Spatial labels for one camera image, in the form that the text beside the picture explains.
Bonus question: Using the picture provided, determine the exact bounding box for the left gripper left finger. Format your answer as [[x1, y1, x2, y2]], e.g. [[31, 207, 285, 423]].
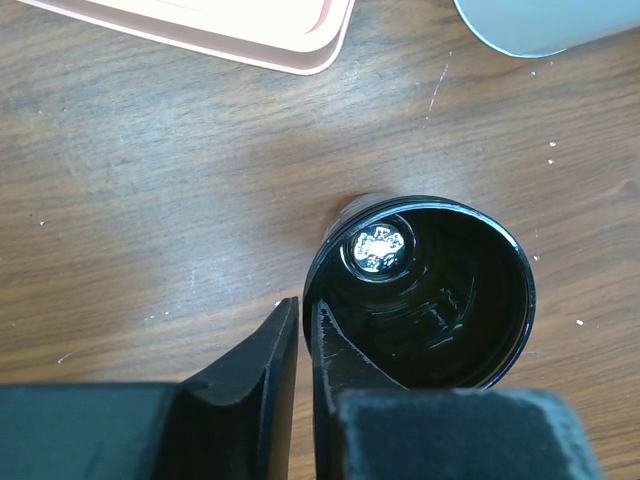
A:
[[1, 298, 299, 479]]

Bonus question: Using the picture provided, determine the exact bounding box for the white cylindrical container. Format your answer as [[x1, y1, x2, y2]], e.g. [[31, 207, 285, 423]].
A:
[[454, 0, 639, 58]]

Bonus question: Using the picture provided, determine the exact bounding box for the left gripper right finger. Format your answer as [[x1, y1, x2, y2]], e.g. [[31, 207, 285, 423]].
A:
[[310, 302, 603, 479]]

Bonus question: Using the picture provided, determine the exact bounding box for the pink plastic tray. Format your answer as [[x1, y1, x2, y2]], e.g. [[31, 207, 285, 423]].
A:
[[29, 0, 354, 76]]

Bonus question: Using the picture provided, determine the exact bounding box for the black plastic cup stack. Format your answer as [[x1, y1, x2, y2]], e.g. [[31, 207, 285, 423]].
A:
[[302, 194, 536, 389]]

